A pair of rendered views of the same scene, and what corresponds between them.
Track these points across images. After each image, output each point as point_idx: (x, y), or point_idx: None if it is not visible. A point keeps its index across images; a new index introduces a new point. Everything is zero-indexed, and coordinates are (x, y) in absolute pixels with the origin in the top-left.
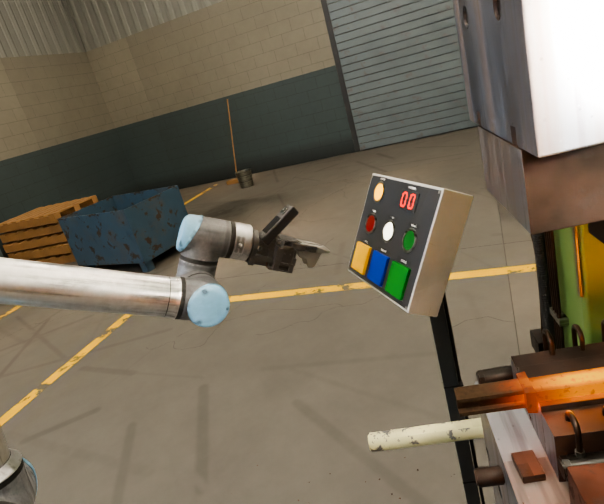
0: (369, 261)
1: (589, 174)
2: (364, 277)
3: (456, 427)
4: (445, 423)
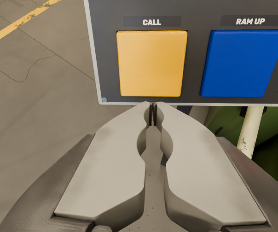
0: (190, 63)
1: None
2: (182, 98)
3: (251, 149)
4: (244, 153)
